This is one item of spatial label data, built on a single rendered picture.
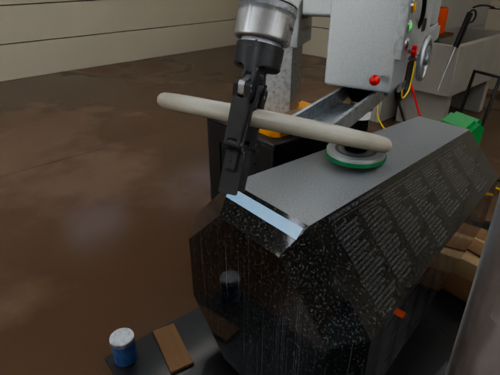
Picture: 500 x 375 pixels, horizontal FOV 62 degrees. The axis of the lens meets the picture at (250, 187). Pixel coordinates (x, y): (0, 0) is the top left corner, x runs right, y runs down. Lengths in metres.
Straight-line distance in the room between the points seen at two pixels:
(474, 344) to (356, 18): 1.19
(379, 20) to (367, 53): 0.10
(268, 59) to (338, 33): 0.77
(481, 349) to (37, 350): 2.06
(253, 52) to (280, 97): 1.65
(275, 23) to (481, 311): 0.49
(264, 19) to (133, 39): 7.21
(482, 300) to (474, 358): 0.04
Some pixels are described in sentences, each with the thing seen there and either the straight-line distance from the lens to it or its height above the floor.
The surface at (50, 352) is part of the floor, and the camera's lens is 2.18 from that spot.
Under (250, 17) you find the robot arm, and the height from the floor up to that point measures 1.45.
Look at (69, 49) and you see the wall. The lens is 7.39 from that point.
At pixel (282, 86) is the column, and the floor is 0.94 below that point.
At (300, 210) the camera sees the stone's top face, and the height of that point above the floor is 0.87.
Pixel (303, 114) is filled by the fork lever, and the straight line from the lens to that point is 1.17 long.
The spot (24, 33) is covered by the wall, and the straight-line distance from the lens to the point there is 7.17.
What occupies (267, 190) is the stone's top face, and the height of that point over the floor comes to 0.87.
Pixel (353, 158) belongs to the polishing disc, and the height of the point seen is 0.92.
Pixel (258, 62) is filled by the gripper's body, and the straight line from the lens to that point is 0.64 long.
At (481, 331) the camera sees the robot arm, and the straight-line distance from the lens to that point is 0.26.
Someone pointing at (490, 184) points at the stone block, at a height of 0.69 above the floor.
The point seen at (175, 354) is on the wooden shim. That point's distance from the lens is 1.97.
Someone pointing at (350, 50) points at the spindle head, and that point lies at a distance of 1.39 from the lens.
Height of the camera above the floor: 1.53
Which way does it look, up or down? 29 degrees down
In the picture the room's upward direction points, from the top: straight up
